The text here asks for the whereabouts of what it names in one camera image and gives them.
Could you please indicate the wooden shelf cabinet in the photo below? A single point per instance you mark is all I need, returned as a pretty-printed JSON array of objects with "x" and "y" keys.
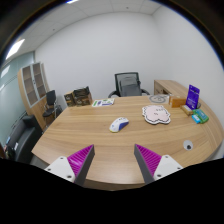
[{"x": 31, "y": 86}]

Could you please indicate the brown cardboard box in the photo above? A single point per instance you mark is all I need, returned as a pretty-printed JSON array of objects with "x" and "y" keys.
[{"x": 177, "y": 101}]

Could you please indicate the purple sign card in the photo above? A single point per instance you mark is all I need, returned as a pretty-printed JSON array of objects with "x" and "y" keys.
[{"x": 193, "y": 96}]

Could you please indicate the small black chair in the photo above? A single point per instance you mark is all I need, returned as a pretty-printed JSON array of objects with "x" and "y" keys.
[{"x": 51, "y": 98}]

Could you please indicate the pink cloud-shaped mouse pad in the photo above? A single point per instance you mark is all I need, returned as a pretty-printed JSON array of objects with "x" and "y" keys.
[{"x": 156, "y": 114}]

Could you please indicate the ceiling light panel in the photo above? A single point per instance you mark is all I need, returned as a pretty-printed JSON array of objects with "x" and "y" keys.
[{"x": 15, "y": 49}]

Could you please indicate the white sheet with green print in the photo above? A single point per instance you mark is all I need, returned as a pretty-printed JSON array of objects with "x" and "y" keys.
[{"x": 102, "y": 102}]

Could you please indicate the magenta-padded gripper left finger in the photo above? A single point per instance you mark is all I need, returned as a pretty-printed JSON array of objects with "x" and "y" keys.
[{"x": 63, "y": 166}]

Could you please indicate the small beige box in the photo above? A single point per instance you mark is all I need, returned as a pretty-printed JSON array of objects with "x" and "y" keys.
[{"x": 187, "y": 110}]

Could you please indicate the wooden side desk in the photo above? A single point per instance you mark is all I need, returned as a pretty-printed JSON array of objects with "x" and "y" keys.
[{"x": 166, "y": 85}]

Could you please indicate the stack of cardboard boxes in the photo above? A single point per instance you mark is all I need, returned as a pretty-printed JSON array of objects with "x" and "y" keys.
[{"x": 80, "y": 96}]

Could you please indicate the grey backpack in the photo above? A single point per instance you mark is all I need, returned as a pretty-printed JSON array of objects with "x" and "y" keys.
[{"x": 130, "y": 87}]

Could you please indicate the black mesh office chair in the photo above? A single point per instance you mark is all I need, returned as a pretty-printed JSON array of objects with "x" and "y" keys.
[{"x": 117, "y": 80}]

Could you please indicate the black sofa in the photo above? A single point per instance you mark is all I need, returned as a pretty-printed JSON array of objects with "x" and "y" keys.
[{"x": 25, "y": 138}]

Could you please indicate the white and blue computer mouse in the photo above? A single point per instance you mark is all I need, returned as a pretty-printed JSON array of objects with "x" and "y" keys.
[{"x": 118, "y": 124}]

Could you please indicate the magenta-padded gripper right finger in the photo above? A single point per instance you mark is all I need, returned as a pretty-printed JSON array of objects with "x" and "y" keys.
[{"x": 165, "y": 165}]

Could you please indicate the green box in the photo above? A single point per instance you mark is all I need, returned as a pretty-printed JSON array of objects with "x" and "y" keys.
[{"x": 201, "y": 116}]

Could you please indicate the small blue box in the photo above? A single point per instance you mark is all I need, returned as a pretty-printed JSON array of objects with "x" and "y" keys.
[{"x": 196, "y": 119}]

